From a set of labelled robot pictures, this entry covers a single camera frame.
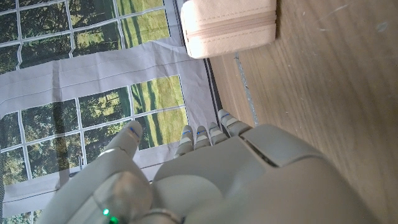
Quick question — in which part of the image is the printed window backdrop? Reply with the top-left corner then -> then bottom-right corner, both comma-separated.
0,0 -> 223,224

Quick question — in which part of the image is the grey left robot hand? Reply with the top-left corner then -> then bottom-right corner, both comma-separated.
35,108 -> 381,224

